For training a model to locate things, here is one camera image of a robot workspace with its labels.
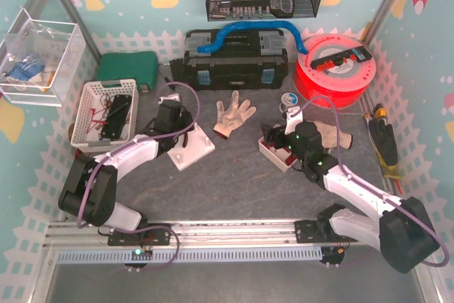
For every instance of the black power strip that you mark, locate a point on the black power strip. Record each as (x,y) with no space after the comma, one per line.
(359,54)

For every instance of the black battery holder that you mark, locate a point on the black battery holder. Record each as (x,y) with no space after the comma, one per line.
(116,117)

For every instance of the blue white gloves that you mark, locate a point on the blue white gloves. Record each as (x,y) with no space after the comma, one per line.
(27,70)

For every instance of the white spring tray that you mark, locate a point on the white spring tray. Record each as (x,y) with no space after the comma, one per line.
(281,158)

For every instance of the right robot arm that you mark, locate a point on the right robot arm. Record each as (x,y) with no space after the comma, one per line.
(399,229)

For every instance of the black rubber glove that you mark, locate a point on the black rubber glove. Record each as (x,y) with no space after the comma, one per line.
(382,135)

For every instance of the white knit glove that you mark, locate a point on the white knit glove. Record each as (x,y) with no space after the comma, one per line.
(330,138)
(233,117)

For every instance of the white perforated basket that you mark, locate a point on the white perforated basket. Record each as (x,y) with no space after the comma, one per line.
(95,102)

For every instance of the black tool box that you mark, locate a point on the black tool box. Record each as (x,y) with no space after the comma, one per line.
(251,59)

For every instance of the green plastic case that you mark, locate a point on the green plastic case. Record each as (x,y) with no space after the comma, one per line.
(141,66)

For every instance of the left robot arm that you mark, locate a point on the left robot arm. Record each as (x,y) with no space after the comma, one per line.
(89,192)

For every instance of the clear acrylic box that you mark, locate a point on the clear acrylic box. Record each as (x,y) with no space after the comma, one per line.
(59,45)

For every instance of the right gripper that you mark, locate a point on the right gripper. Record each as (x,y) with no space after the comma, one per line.
(277,136)

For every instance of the aluminium rail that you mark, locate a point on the aluminium rail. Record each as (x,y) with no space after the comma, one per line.
(240,233)

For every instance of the black screwdriver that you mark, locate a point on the black screwdriver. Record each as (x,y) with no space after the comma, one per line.
(165,77)

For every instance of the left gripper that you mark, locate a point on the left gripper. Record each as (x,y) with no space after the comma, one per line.
(181,136)

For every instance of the solder wire spool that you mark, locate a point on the solder wire spool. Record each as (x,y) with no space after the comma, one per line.
(288,100)

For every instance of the red filament spool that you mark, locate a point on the red filament spool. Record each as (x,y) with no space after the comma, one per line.
(343,85)

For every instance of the white peg board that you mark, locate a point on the white peg board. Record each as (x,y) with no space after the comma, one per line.
(198,146)

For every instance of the grey slotted cable duct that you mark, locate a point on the grey slotted cable duct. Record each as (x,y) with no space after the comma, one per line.
(207,255)

